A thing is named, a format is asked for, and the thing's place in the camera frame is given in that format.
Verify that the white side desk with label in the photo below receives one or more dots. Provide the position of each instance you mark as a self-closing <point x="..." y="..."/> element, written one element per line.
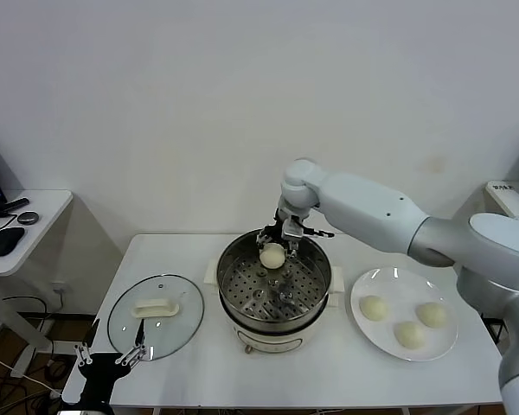
<point x="504" y="196"/>

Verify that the white round plate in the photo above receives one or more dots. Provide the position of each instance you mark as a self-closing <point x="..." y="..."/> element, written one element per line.
<point x="380" y="337"/>

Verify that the white steamed baozi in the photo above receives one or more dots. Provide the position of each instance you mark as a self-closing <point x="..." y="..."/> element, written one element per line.
<point x="374" y="308"/>
<point x="410" y="335"/>
<point x="271" y="256"/>
<point x="432" y="314"/>

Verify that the stainless steel steamer basket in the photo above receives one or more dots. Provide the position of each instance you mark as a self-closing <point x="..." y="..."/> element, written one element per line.
<point x="238" y="250"/>

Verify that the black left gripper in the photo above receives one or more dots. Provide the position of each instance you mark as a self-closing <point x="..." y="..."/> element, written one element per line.
<point x="97" y="372"/>

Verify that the white electric cooker base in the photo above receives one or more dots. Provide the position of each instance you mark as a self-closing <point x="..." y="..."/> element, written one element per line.
<point x="277" y="337"/>

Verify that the black computer mouse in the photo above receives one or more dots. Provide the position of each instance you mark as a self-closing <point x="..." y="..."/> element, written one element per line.
<point x="5" y="242"/>

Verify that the black stick remote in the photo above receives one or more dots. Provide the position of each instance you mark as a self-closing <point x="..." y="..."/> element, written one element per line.
<point x="15" y="204"/>

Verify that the white side table with laptop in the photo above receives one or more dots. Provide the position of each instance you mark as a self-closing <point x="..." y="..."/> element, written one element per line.
<point x="47" y="212"/>

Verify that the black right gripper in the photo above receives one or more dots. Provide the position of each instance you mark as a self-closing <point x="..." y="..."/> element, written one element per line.
<point x="281" y="240"/>

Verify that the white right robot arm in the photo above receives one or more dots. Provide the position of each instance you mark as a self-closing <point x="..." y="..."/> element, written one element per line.
<point x="372" y="203"/>

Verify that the white wall socket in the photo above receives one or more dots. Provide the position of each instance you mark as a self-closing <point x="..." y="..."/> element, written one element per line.
<point x="58" y="287"/>

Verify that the round grey disc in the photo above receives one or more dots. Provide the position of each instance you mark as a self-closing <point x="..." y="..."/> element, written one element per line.
<point x="28" y="217"/>

